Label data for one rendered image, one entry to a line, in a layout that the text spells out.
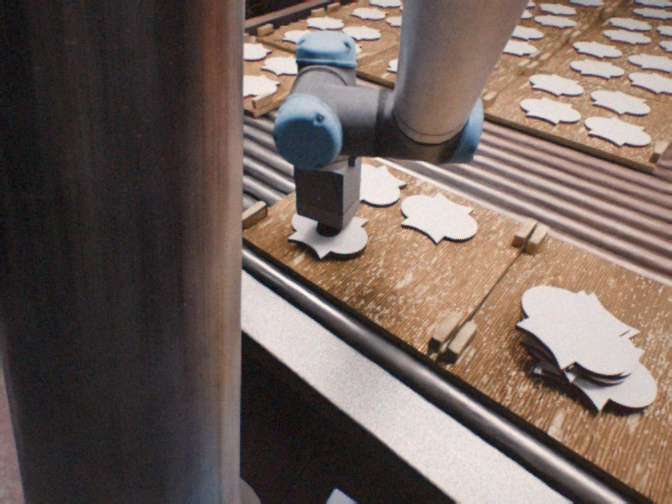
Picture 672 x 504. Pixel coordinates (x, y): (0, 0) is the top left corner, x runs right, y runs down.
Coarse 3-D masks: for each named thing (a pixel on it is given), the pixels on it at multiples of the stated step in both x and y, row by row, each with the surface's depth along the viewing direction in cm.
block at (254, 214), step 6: (258, 204) 78; (264, 204) 78; (246, 210) 77; (252, 210) 77; (258, 210) 77; (264, 210) 79; (246, 216) 76; (252, 216) 77; (258, 216) 78; (264, 216) 79; (246, 222) 76; (252, 222) 78; (246, 228) 77
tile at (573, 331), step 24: (552, 288) 60; (528, 312) 57; (552, 312) 57; (576, 312) 57; (600, 312) 57; (552, 336) 55; (576, 336) 55; (600, 336) 55; (576, 360) 52; (600, 360) 52; (624, 360) 52
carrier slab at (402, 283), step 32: (416, 192) 85; (448, 192) 85; (256, 224) 78; (288, 224) 78; (384, 224) 78; (480, 224) 78; (512, 224) 78; (288, 256) 72; (384, 256) 72; (416, 256) 72; (448, 256) 72; (480, 256) 72; (512, 256) 72; (320, 288) 68; (352, 288) 67; (384, 288) 67; (416, 288) 67; (448, 288) 67; (480, 288) 67; (384, 320) 63; (416, 320) 63; (416, 352) 60
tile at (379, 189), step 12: (372, 168) 89; (384, 168) 89; (372, 180) 86; (384, 180) 86; (396, 180) 86; (360, 192) 84; (372, 192) 84; (384, 192) 84; (396, 192) 84; (372, 204) 82; (384, 204) 81
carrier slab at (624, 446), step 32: (544, 256) 72; (576, 256) 72; (512, 288) 67; (576, 288) 67; (608, 288) 67; (640, 288) 67; (480, 320) 63; (512, 320) 63; (640, 320) 63; (480, 352) 59; (512, 352) 59; (480, 384) 56; (512, 384) 56; (544, 384) 56; (512, 416) 54; (544, 416) 53; (576, 416) 53; (608, 416) 53; (640, 416) 53; (576, 448) 50; (608, 448) 50; (640, 448) 50; (608, 480) 49; (640, 480) 47
